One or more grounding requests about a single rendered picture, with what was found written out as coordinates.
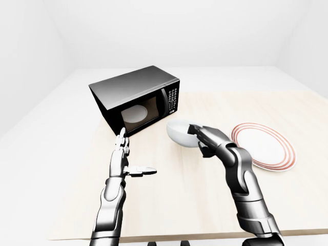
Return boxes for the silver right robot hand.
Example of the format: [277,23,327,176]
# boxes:
[187,124,230,158]

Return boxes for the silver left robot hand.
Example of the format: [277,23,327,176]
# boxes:
[109,127,158,179]

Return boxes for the white bowl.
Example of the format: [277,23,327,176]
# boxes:
[166,119,200,148]

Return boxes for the white microwave turntable plate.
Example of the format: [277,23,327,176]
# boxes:
[121,106,149,125]

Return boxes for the white plate with red rings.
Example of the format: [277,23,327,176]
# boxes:
[231,122,297,173]

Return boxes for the black microwave oven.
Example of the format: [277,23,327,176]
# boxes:
[88,65,180,138]

